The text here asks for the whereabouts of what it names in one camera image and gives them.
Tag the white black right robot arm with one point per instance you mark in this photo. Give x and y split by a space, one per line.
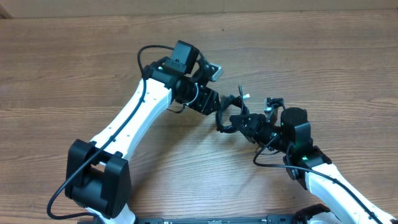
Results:
308 165

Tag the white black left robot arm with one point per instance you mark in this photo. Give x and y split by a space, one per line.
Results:
98 177

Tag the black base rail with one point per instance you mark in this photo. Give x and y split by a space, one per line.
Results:
270 219

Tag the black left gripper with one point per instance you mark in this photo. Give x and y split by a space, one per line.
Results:
204 104

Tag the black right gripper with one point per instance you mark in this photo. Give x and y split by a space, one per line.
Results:
255 121

